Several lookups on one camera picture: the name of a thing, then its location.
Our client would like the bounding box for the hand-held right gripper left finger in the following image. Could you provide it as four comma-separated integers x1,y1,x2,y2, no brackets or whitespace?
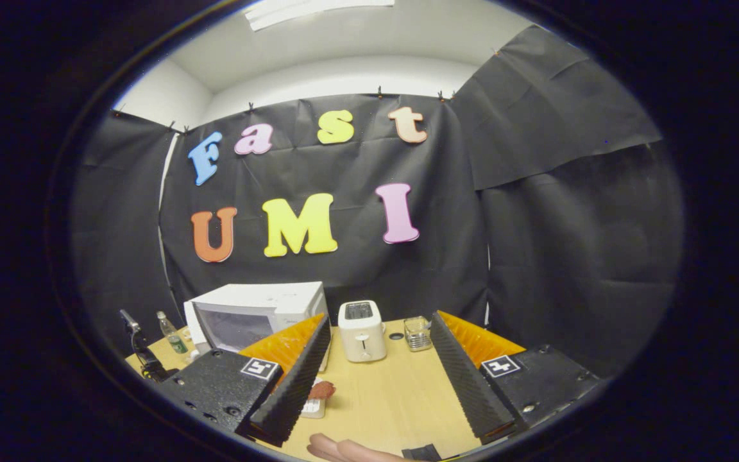
162,312,332,448

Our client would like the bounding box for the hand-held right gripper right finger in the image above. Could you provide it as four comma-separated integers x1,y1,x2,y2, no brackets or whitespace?
430,311,602,445

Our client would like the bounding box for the white microwave oven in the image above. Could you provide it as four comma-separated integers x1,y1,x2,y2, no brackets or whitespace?
183,281,330,373

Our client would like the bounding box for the clear plastic bottle green label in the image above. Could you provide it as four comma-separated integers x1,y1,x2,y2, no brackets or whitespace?
157,311,189,355

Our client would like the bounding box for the white toaster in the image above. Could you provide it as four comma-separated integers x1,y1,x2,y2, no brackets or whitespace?
337,300,387,363

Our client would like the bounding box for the row of small cloth clips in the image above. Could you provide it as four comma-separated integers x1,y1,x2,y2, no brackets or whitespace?
113,48,502,135

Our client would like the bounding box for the large ceiling light panel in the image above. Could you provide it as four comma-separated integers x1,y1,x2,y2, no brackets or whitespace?
244,0,396,31

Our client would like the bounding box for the wire mesh utensil basket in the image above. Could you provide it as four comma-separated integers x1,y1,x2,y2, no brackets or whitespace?
403,316,433,352

